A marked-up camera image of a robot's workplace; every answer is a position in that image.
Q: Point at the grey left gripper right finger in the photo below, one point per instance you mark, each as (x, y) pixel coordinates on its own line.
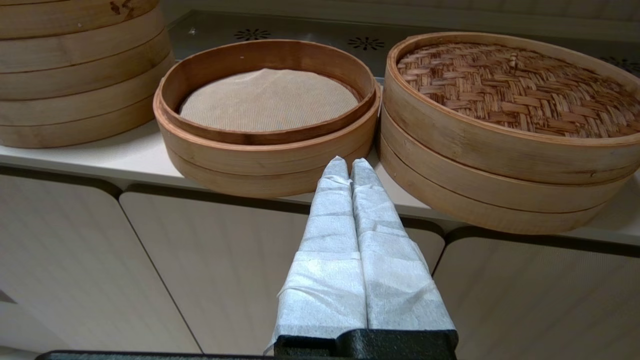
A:
(400, 290)

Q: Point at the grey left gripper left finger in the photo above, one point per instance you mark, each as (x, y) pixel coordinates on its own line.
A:
(325, 280)

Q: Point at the woven bamboo steamer lid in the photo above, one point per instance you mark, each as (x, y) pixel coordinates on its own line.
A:
(500, 145)

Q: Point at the small bamboo steamer basket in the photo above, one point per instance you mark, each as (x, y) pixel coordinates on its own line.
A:
(260, 160)
(60, 40)
(475, 195)
(75, 115)

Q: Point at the white steamer liner cloth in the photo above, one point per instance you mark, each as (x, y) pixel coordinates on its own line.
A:
(270, 100)

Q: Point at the white cabinet front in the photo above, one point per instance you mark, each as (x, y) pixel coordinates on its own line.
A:
(200, 260)

